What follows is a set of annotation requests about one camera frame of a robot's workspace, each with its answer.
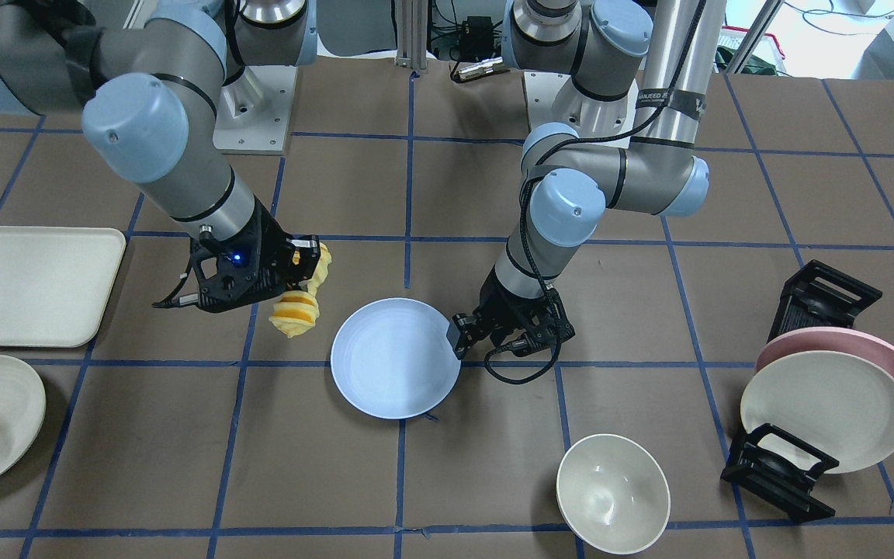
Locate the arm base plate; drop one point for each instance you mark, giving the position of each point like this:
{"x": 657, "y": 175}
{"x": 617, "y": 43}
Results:
{"x": 551, "y": 98}
{"x": 255, "y": 111}

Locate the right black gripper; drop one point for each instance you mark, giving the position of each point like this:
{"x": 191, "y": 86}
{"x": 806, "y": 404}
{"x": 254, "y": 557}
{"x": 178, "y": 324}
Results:
{"x": 273, "y": 247}

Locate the pink plate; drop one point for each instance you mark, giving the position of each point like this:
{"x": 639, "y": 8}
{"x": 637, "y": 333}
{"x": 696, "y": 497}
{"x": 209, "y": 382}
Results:
{"x": 827, "y": 338}

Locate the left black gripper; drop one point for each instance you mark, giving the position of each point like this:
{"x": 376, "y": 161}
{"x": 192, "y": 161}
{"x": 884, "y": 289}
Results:
{"x": 503, "y": 305}

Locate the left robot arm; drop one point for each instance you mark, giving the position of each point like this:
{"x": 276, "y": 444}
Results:
{"x": 570, "y": 176}

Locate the cream plate in rack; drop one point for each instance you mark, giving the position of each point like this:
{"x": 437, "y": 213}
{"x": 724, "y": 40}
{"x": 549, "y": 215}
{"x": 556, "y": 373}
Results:
{"x": 841, "y": 404}

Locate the black dish rack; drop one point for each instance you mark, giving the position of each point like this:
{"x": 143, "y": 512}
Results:
{"x": 778, "y": 467}

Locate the blue plate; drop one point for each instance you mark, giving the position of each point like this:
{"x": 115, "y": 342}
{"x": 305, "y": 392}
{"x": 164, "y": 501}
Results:
{"x": 391, "y": 359}

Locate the white bowl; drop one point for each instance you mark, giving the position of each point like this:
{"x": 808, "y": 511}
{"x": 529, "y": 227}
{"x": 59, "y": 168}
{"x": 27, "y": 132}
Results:
{"x": 613, "y": 494}

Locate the white rectangular tray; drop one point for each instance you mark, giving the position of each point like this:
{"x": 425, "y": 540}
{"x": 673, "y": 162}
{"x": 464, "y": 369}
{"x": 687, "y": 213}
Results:
{"x": 55, "y": 283}

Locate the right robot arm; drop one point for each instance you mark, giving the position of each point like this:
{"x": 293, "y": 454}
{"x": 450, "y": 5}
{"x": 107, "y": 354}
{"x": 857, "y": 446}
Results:
{"x": 149, "y": 100}

